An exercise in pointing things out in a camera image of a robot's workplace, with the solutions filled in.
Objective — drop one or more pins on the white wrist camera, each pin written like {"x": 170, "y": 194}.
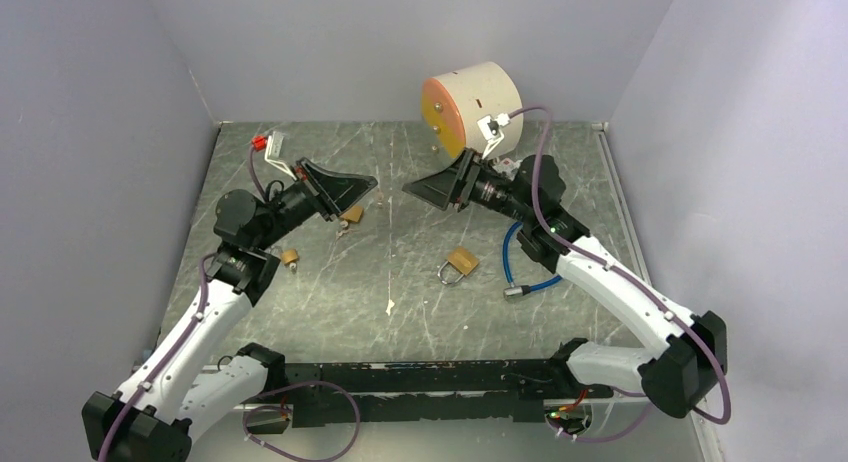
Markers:
{"x": 492, "y": 129}
{"x": 271, "y": 146}

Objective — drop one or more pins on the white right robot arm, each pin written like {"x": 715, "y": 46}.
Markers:
{"x": 682, "y": 356}

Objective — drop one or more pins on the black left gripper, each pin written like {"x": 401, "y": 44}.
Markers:
{"x": 331, "y": 192}

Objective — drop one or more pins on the small brass padlock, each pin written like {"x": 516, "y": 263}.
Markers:
{"x": 290, "y": 259}

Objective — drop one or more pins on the round cream drawer cabinet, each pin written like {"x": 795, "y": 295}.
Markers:
{"x": 452, "y": 104}

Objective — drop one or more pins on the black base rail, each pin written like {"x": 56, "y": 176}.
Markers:
{"x": 521, "y": 390}

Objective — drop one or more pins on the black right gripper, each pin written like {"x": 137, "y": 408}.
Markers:
{"x": 453, "y": 185}

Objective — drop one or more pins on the blue cable lock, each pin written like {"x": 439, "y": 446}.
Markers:
{"x": 522, "y": 277}

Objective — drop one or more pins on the medium brass padlock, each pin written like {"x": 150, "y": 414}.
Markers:
{"x": 462, "y": 261}

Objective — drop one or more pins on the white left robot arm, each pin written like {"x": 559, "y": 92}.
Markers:
{"x": 170, "y": 402}

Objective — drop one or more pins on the long shackle brass padlock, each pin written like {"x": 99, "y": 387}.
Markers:
{"x": 353, "y": 215}

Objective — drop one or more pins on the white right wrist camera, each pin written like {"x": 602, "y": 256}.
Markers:
{"x": 492, "y": 129}

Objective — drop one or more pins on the plastic card packet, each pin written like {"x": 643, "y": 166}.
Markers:
{"x": 508, "y": 167}

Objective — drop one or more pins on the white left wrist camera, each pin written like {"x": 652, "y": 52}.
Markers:
{"x": 271, "y": 146}

